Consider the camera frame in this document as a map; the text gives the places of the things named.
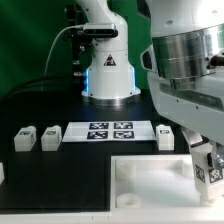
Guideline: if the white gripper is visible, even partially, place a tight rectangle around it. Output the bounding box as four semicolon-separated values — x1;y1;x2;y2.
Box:
147;71;224;170

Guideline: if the white square tabletop part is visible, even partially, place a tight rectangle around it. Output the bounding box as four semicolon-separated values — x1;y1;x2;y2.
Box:
110;155;224;210

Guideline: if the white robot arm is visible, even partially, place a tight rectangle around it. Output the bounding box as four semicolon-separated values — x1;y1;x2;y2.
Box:
76;0;224;169

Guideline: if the sheet with four tags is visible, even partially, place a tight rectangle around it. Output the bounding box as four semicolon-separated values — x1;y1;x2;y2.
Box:
63;121;155;142

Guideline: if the white block left edge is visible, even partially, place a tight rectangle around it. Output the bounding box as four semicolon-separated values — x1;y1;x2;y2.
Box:
0;163;5;185

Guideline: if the white front rail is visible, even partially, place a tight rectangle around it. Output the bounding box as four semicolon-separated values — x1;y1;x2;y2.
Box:
0;208;224;224

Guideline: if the black cable bundle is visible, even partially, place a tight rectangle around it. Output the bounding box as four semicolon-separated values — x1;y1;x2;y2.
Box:
0;75;84;104

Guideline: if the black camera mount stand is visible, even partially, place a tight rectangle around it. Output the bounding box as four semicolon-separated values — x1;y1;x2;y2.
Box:
65;3;92;78

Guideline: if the white cable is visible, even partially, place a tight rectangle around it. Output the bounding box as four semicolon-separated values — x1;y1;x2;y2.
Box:
43;23;86;78

